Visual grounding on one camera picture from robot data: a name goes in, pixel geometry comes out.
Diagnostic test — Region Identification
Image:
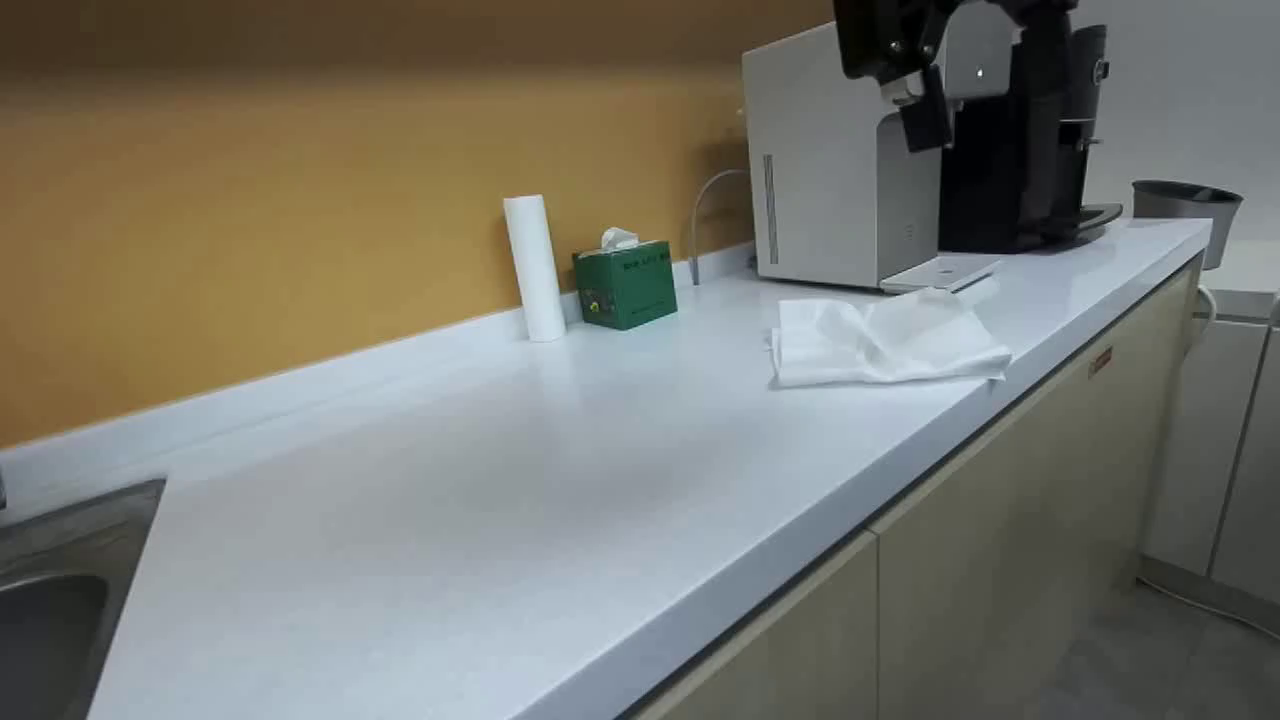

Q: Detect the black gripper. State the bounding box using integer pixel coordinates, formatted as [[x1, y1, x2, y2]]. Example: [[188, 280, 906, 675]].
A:
[[831, 0, 959, 158]]

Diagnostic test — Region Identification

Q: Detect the white cleaning cloth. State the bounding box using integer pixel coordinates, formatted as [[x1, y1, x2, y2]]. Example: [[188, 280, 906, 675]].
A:
[[768, 289, 1015, 392]]

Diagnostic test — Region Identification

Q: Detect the black coffee machine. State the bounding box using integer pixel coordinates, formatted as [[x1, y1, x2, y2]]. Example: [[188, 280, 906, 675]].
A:
[[931, 0, 1129, 258]]

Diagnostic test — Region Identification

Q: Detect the white water dispenser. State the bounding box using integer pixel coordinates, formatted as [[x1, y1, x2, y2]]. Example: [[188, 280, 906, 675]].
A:
[[741, 20, 998, 295]]

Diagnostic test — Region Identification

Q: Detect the gray trash bin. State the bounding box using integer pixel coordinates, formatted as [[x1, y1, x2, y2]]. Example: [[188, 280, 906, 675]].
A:
[[1129, 176, 1249, 274]]

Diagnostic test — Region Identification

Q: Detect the green tissue box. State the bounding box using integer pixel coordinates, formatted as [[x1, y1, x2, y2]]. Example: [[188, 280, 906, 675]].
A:
[[571, 236, 681, 334]]

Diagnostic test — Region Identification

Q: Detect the white side cabinet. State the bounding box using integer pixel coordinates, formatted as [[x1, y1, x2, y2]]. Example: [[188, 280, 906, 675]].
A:
[[1136, 236, 1280, 612]]

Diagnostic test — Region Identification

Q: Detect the beige base cabinet door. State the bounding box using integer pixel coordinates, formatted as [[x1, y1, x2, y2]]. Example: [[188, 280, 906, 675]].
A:
[[873, 263, 1200, 720], [633, 531, 885, 720]]

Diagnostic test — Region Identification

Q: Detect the stainless steel sink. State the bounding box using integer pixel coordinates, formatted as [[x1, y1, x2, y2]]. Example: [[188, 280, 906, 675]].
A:
[[0, 476, 171, 720]]

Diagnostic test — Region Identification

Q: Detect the gray curved hose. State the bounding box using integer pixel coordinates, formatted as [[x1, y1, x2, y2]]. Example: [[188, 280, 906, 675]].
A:
[[683, 166, 751, 289]]

